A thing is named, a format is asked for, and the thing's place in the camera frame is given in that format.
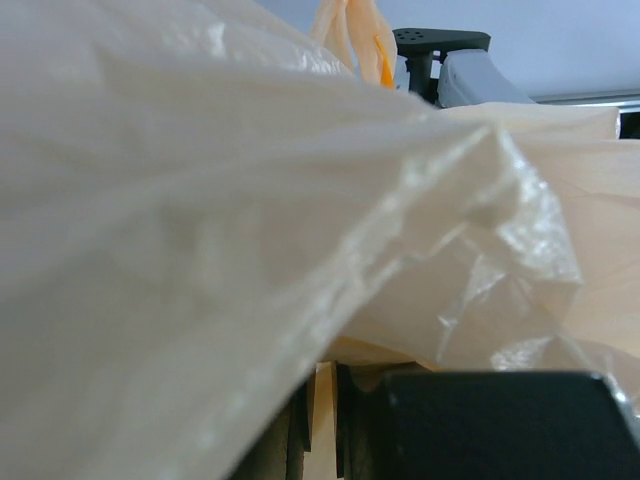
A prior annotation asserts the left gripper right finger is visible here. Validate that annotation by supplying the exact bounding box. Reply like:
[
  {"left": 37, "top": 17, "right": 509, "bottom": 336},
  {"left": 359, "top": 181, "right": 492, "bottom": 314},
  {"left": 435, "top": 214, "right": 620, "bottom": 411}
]
[{"left": 336, "top": 365, "right": 639, "bottom": 479}]

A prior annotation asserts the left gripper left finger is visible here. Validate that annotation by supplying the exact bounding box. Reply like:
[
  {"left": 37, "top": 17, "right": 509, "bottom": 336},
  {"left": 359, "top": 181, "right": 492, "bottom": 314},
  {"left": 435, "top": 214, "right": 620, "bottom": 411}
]
[{"left": 234, "top": 389, "right": 311, "bottom": 480}]

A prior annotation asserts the peach banana-print plastic bag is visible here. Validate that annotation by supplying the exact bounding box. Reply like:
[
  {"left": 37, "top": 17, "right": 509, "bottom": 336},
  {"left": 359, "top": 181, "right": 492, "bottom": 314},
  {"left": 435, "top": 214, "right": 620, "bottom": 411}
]
[{"left": 1, "top": 1, "right": 639, "bottom": 479}]

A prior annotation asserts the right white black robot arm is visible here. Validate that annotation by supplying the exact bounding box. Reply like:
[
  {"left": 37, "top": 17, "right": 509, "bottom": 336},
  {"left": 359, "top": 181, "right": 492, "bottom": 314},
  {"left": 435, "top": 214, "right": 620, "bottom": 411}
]
[{"left": 393, "top": 28, "right": 533, "bottom": 109}]

